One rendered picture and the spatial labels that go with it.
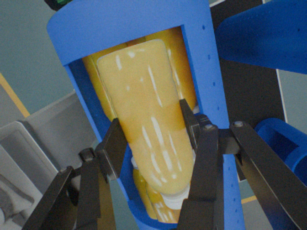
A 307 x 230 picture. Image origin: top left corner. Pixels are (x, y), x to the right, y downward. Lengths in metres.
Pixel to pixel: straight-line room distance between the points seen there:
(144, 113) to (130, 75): 0.04
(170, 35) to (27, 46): 1.53
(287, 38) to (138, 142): 0.61
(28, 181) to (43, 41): 1.25
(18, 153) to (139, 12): 0.51
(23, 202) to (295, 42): 0.91
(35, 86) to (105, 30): 1.58
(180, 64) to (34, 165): 0.51
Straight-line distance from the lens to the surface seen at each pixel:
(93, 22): 0.25
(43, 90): 1.77
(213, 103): 0.30
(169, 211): 0.50
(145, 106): 0.16
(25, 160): 0.64
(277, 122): 1.62
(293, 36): 0.69
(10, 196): 0.66
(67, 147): 0.78
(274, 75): 1.60
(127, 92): 0.16
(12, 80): 1.90
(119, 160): 0.17
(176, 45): 0.33
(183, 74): 0.34
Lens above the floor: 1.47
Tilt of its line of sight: 69 degrees down
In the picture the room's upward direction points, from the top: 180 degrees counter-clockwise
